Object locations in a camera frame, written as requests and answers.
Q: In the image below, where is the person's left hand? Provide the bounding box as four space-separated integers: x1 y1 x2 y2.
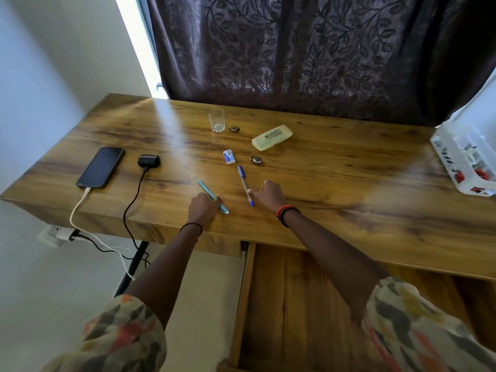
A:
187 192 224 229

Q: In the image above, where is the person's right hand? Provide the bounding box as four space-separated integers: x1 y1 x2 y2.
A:
247 180 289 218

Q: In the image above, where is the light blue pen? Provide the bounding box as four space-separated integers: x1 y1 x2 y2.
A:
197 179 230 215

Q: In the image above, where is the blue capped clear pen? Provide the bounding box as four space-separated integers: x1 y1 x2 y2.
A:
237 165 255 208

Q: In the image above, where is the pale green plastic case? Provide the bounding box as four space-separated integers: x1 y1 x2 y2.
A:
251 124 293 152

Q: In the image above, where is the black earbuds case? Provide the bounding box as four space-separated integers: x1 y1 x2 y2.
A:
137 153 161 169

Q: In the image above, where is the black charging cable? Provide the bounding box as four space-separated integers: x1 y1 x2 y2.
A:
71 166 152 268

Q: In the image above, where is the clear drinking glass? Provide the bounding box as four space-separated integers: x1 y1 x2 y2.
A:
208 108 226 133

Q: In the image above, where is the black smartphone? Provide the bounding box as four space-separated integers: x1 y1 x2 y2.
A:
75 146 126 190

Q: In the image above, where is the wooden drawer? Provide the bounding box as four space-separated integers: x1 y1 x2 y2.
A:
216 242 496 372

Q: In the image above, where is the white charging cable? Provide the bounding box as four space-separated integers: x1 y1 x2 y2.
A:
69 187 136 282

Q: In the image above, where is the white plastic slotted basket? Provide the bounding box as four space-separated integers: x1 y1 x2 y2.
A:
429 119 496 197

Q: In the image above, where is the red multi-head cable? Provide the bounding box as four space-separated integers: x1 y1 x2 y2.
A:
453 168 491 194

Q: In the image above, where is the white charger plug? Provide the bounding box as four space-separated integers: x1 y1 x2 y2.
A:
54 227 80 243

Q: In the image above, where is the brown leaf-patterned curtain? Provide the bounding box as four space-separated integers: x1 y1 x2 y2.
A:
146 0 496 128

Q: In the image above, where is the black beaded bracelet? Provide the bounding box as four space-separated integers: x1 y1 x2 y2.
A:
278 207 301 228

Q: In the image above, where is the white wall socket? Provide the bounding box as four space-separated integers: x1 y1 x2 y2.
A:
37 224 65 247

